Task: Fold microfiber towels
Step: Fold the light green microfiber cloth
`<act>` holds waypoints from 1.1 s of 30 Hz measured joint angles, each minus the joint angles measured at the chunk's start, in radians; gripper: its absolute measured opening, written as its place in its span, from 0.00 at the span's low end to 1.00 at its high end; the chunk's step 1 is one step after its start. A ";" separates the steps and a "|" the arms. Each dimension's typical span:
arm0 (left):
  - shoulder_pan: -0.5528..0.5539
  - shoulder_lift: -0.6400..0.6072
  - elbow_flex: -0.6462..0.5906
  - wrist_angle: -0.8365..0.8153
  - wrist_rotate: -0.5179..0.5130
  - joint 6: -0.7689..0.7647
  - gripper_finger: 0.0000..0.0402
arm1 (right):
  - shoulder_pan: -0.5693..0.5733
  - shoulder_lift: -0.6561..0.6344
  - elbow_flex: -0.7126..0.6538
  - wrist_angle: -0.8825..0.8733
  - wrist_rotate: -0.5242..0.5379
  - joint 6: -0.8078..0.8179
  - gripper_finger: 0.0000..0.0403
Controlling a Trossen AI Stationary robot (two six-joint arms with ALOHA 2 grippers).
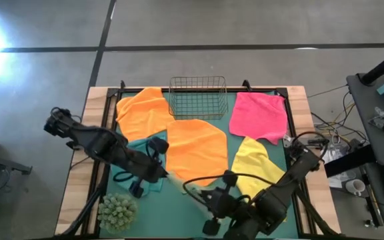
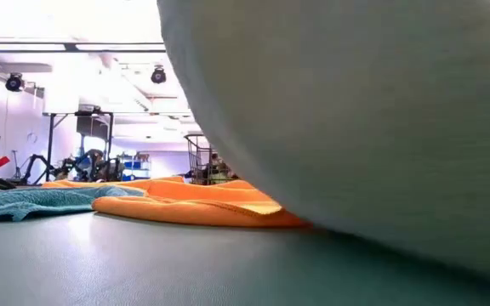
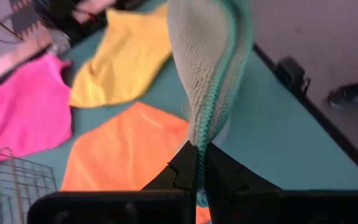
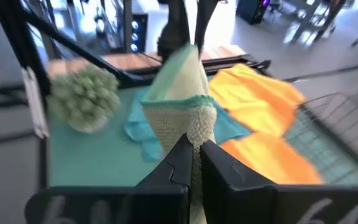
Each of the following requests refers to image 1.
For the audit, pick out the white mug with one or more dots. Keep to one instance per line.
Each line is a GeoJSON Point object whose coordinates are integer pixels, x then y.
{"type": "Point", "coordinates": [355, 186]}

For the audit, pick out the orange microfiber towel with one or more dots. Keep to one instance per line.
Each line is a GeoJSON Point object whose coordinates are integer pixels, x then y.
{"type": "Point", "coordinates": [142, 113]}
{"type": "Point", "coordinates": [195, 150]}

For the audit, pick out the pale green chenille mitt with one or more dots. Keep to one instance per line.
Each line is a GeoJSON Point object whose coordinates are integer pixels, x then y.
{"type": "Point", "coordinates": [117, 213]}

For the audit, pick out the black desk leg beam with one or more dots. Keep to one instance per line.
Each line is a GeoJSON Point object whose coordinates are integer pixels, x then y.
{"type": "Point", "coordinates": [348, 161]}

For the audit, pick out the green table mat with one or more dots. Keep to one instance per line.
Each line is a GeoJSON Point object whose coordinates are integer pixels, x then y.
{"type": "Point", "coordinates": [165, 216]}

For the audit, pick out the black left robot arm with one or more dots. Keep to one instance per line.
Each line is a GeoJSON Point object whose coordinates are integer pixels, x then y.
{"type": "Point", "coordinates": [98, 143]}

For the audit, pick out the grey desk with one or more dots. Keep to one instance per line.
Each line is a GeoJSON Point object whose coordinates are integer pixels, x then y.
{"type": "Point", "coordinates": [368, 106]}

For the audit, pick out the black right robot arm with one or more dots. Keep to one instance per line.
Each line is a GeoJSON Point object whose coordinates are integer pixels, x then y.
{"type": "Point", "coordinates": [278, 196]}

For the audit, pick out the black metal rig frame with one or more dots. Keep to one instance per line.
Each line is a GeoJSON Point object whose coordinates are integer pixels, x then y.
{"type": "Point", "coordinates": [112, 91]}

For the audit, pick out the teal microfiber towel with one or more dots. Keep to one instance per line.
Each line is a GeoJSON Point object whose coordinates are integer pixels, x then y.
{"type": "Point", "coordinates": [135, 146]}

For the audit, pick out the yellow microfiber towel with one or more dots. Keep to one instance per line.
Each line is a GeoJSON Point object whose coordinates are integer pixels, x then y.
{"type": "Point", "coordinates": [252, 163]}

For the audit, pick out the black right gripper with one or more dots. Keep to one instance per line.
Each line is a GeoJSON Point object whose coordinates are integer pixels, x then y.
{"type": "Point", "coordinates": [223, 203]}

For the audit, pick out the pink microfiber towel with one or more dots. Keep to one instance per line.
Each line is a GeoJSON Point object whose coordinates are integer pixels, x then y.
{"type": "Point", "coordinates": [258, 116]}

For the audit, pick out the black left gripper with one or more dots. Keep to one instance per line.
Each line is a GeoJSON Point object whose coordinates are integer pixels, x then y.
{"type": "Point", "coordinates": [147, 165]}

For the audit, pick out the black floor stand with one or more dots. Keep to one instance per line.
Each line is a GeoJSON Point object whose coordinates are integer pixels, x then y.
{"type": "Point", "coordinates": [5, 163]}

